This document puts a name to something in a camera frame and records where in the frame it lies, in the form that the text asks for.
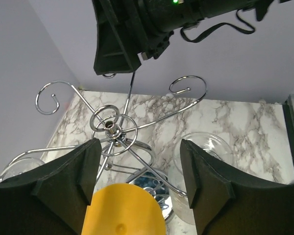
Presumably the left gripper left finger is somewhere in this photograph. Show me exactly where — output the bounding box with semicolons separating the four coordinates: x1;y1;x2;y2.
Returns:
0;138;101;235

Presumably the tall chrome glass rack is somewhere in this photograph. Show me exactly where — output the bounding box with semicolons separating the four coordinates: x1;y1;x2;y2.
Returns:
0;72;208;221

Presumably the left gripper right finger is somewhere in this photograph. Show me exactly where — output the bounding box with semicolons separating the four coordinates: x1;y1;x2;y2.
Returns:
180;140;294;235

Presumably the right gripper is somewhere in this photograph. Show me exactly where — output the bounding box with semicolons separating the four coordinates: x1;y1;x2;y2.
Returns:
92;0;272;75

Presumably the ribbed clear wine glass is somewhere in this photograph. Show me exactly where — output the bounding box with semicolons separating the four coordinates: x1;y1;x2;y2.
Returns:
0;157;45;183

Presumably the yellow plastic goblet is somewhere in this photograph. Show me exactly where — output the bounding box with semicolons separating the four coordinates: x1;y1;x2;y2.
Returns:
81;183;166;235

